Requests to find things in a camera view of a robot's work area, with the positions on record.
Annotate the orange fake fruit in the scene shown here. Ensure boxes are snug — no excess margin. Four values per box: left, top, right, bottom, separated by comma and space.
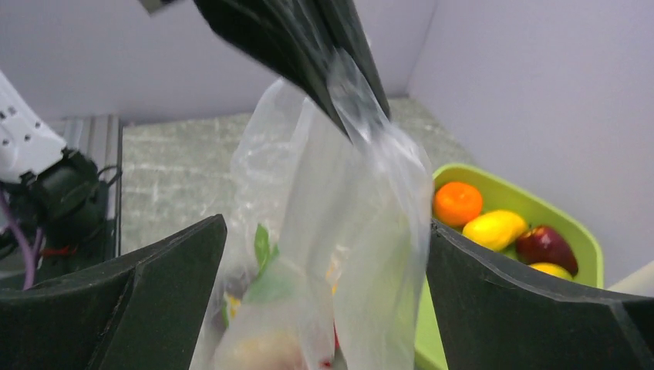
433, 181, 484, 227

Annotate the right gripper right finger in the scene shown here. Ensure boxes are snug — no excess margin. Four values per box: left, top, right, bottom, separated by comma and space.
426, 221, 653, 369

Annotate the green yellow fake mango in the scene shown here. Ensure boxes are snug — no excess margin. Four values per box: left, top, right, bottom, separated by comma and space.
529, 262, 574, 281

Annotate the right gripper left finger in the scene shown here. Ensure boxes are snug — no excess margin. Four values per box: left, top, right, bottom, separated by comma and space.
1, 214, 227, 369

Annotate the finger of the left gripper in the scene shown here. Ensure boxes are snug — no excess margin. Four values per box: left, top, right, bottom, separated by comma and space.
194, 1, 346, 133
317, 0, 391, 118

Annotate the dark red apple back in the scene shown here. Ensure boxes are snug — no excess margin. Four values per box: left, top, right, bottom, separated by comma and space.
515, 225, 578, 277

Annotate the clear plastic bag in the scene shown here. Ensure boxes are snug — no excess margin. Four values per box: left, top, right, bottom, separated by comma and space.
190, 51, 433, 369

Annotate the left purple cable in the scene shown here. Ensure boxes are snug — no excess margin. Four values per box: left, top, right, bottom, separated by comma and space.
0, 189, 47, 291

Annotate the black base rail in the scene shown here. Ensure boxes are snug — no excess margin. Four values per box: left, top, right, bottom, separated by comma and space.
8, 115, 122, 283

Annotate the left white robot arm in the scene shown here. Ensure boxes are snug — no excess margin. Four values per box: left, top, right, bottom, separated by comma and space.
1, 1, 390, 246

